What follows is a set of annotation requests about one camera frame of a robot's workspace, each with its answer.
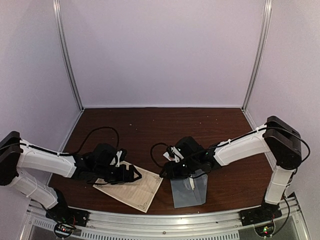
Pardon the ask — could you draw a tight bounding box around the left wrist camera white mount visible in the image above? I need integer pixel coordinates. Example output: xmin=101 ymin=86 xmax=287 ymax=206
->
xmin=114 ymin=148 xmax=127 ymax=167

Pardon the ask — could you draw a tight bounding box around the right circuit board with leds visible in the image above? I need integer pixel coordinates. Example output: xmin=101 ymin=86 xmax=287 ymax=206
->
xmin=254 ymin=222 xmax=275 ymax=238

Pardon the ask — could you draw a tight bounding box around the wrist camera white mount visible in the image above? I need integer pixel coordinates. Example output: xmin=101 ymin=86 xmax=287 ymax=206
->
xmin=166 ymin=146 xmax=184 ymax=163
xmin=114 ymin=148 xmax=127 ymax=167

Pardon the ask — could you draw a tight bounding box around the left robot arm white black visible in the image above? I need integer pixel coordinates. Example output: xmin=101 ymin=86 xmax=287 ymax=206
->
xmin=0 ymin=131 xmax=142 ymax=222

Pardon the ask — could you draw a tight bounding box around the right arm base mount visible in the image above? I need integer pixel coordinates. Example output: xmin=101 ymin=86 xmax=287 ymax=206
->
xmin=239 ymin=205 xmax=282 ymax=226

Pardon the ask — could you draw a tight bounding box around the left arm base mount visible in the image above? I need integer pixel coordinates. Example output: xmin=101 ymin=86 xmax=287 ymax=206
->
xmin=45 ymin=208 xmax=89 ymax=227

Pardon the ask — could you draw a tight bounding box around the left circuit board with leds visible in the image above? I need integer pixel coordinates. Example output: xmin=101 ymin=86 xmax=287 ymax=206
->
xmin=53 ymin=223 xmax=75 ymax=239

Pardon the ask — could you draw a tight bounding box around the white sticker sheet with seals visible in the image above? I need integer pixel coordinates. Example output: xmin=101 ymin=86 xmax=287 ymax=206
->
xmin=163 ymin=150 xmax=176 ymax=161

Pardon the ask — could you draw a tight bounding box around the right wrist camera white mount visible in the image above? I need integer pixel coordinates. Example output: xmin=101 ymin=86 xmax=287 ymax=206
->
xmin=166 ymin=146 xmax=184 ymax=163

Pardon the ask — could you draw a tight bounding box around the black cable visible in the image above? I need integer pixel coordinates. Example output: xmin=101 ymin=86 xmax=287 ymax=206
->
xmin=62 ymin=127 xmax=120 ymax=157
xmin=150 ymin=142 xmax=173 ymax=171

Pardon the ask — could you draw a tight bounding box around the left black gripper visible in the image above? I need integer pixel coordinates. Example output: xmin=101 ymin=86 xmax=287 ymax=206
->
xmin=94 ymin=164 xmax=142 ymax=185

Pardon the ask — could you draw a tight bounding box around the right black cable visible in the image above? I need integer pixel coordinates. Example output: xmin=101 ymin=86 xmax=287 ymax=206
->
xmin=150 ymin=142 xmax=173 ymax=171

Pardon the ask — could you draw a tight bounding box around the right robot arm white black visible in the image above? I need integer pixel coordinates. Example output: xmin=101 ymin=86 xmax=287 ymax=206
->
xmin=159 ymin=115 xmax=303 ymax=221

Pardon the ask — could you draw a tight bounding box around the right aluminium frame post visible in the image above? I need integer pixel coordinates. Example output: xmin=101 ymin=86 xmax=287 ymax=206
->
xmin=241 ymin=0 xmax=273 ymax=112

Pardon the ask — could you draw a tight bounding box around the front aluminium rail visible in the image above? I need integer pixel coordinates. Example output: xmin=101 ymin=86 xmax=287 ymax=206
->
xmin=17 ymin=199 xmax=311 ymax=240

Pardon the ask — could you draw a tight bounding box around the beige letter paper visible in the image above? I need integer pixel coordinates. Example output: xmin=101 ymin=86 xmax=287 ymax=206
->
xmin=93 ymin=166 xmax=163 ymax=213
xmin=188 ymin=177 xmax=195 ymax=190

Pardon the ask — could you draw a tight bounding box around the circuit board with leds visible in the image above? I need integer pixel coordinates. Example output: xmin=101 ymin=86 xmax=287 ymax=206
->
xmin=254 ymin=222 xmax=275 ymax=238
xmin=53 ymin=223 xmax=75 ymax=239

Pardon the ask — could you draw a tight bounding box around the grey envelope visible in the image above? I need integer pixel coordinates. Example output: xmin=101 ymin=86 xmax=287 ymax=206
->
xmin=170 ymin=174 xmax=208 ymax=209

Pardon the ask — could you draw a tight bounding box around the left aluminium frame post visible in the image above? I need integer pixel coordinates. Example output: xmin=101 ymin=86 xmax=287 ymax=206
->
xmin=52 ymin=0 xmax=84 ymax=112

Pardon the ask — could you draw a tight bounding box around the aluminium frame post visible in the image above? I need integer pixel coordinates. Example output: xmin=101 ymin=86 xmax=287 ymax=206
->
xmin=52 ymin=0 xmax=84 ymax=112
xmin=241 ymin=0 xmax=273 ymax=112

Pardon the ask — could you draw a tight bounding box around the left black cable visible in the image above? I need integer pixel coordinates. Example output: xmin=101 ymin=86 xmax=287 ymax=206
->
xmin=62 ymin=127 xmax=120 ymax=157

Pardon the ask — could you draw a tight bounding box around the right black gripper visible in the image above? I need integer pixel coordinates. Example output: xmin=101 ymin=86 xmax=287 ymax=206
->
xmin=159 ymin=156 xmax=200 ymax=180

